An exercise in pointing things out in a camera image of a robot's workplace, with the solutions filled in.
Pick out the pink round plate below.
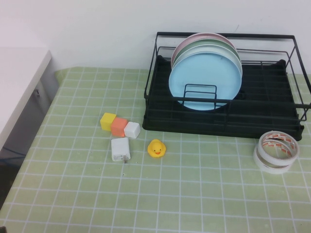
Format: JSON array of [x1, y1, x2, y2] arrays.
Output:
[[171, 33, 238, 64]]

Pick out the yellow rubber duck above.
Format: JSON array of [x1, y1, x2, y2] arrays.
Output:
[[147, 139, 167, 160]]

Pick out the flat clear tape roll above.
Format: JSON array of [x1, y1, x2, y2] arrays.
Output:
[[253, 143, 292, 175]]

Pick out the white round plate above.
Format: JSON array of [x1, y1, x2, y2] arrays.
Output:
[[171, 44, 243, 76]]

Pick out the green round plate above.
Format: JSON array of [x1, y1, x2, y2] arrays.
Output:
[[172, 38, 241, 67]]

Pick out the tilted clear tape roll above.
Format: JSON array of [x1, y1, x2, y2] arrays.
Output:
[[258, 130, 299, 164]]

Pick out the light blue round plate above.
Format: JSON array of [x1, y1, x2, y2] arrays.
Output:
[[168, 51, 242, 112]]

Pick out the white cabinet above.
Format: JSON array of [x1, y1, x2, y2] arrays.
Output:
[[0, 47, 61, 175]]

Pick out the white power adapter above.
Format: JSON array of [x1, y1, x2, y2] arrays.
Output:
[[111, 137, 132, 164]]

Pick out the black wire dish rack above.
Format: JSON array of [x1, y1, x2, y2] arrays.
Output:
[[143, 31, 311, 122]]

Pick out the green checked tablecloth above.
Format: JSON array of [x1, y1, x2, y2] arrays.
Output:
[[0, 67, 311, 233]]

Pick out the white plastic cube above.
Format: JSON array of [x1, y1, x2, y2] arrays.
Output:
[[123, 121, 141, 139]]

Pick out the black plastic drip tray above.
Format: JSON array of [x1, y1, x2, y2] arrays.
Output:
[[142, 55, 304, 141]]

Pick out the yellow plastic cube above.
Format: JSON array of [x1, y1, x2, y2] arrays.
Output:
[[100, 112, 117, 133]]

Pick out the orange plastic cube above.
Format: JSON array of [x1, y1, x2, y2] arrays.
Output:
[[110, 117, 129, 137]]

